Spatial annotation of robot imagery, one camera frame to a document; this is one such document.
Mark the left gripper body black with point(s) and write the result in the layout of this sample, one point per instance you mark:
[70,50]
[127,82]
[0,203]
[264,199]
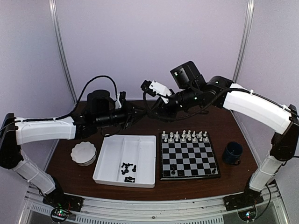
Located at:
[125,117]

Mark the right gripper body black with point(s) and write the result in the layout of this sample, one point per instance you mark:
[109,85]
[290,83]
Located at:
[165,111]

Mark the white plastic tray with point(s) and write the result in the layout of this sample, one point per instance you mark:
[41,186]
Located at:
[136,149]

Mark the black and silver chessboard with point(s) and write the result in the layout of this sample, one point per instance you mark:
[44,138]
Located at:
[197,160]

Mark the black chess pawn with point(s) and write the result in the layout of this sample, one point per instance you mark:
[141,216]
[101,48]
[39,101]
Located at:
[173,169]

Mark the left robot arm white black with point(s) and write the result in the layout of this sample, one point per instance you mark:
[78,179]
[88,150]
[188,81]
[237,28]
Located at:
[100,111]

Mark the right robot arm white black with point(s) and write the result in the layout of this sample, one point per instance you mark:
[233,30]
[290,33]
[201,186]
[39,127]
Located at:
[224,93]

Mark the white chess pieces row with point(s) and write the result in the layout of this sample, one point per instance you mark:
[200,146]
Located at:
[185,137]

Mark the black chess pieces pile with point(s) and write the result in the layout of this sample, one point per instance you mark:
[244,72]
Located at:
[128,172]

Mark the white scalloped bowl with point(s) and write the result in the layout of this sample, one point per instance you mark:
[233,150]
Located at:
[84,153]

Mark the dark blue mug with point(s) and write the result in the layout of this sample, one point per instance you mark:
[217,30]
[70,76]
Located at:
[232,153]

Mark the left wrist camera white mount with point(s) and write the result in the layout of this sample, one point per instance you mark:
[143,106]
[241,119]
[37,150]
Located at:
[121,100]

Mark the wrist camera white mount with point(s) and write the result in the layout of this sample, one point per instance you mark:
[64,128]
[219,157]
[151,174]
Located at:
[121,100]
[154,88]

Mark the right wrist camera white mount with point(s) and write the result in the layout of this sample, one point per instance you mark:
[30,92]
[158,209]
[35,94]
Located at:
[154,88]

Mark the aluminium front rail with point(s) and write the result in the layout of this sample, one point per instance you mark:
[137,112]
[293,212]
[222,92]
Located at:
[209,210]

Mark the right aluminium frame post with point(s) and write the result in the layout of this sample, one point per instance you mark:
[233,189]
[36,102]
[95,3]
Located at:
[245,38]

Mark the aluminium frame post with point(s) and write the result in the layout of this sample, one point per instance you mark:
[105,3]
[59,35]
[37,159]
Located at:
[245,38]
[62,55]

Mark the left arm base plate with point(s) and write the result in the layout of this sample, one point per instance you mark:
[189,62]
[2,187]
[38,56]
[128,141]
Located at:
[65,202]

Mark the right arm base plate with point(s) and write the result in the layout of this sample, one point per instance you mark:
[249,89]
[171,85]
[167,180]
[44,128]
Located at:
[242,200]

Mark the left aluminium frame post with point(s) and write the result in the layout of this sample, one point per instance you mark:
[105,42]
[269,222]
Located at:
[62,55]

